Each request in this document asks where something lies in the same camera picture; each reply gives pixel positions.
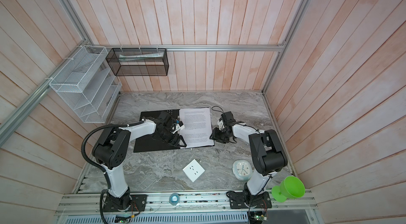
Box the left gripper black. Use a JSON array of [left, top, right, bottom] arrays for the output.
[[155, 128, 187, 147]]

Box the printed paper sheet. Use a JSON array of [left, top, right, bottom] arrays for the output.
[[179, 107, 215, 148]]

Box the blue folder black inside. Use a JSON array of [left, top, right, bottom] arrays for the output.
[[133, 107, 216, 153]]

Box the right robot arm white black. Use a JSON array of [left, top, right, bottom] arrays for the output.
[[210, 111, 288, 209]]

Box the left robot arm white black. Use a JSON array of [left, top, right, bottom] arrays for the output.
[[82, 111, 187, 212]]

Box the white oval alarm clock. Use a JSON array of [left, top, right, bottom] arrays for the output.
[[232, 159, 253, 182]]

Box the blue tape roll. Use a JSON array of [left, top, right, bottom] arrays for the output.
[[169, 193, 180, 206]]

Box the green plastic funnel cup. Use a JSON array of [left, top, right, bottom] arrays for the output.
[[271, 176, 306, 202]]

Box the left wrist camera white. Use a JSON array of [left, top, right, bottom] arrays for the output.
[[172, 120, 185, 133]]

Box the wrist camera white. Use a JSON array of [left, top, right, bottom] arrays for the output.
[[217, 120, 224, 130], [172, 120, 185, 133]]

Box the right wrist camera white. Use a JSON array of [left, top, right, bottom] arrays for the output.
[[217, 120, 224, 130]]

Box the white wall socket plate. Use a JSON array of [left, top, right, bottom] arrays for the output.
[[182, 159, 205, 182]]

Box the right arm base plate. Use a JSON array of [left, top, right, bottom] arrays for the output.
[[226, 191, 272, 209]]

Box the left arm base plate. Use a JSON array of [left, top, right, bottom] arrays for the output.
[[101, 193, 148, 212]]

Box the horizontal aluminium frame bar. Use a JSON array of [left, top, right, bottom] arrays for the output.
[[85, 44, 284, 52]]

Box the black wire mesh basket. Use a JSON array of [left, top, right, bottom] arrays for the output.
[[106, 47, 169, 77]]

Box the white wire mesh shelf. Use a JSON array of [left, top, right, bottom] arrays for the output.
[[50, 46, 122, 124]]

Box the aluminium mounting rail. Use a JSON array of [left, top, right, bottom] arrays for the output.
[[55, 190, 318, 216]]

